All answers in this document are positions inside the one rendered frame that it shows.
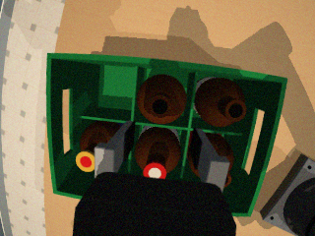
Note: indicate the brown bottle with blue label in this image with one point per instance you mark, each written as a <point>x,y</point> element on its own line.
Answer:
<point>96,132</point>

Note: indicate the brown glass bottle with white label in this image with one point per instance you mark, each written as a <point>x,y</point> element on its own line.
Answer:
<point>159,148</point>

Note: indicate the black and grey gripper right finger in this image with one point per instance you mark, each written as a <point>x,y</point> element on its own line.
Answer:
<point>212,168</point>

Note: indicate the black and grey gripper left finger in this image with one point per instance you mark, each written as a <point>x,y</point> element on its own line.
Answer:
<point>109,157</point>

